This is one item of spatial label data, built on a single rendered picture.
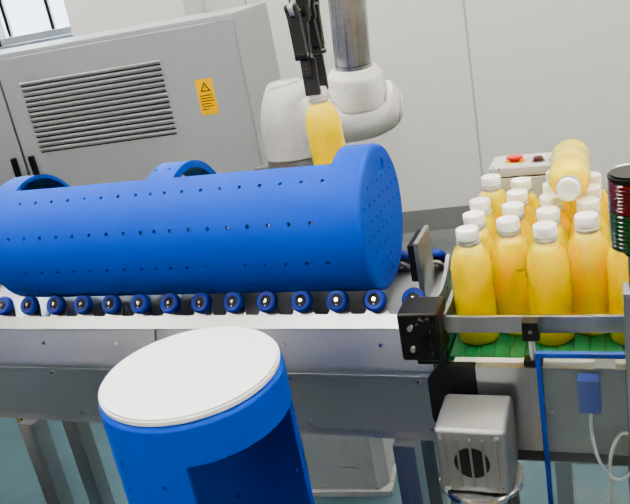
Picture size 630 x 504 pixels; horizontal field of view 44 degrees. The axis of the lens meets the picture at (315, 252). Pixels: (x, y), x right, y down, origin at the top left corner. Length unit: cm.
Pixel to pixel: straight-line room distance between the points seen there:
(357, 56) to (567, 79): 232
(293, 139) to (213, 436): 120
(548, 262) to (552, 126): 307
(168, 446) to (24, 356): 87
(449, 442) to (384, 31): 325
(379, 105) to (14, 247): 101
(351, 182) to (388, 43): 294
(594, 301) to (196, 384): 67
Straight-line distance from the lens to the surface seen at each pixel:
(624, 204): 103
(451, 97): 431
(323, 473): 253
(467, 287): 134
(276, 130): 214
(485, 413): 129
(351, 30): 210
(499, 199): 160
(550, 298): 133
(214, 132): 323
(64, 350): 184
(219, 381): 114
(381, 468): 250
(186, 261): 154
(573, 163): 141
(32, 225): 175
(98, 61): 337
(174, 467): 112
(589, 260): 134
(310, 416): 167
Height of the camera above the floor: 157
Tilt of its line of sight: 20 degrees down
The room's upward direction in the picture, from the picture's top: 11 degrees counter-clockwise
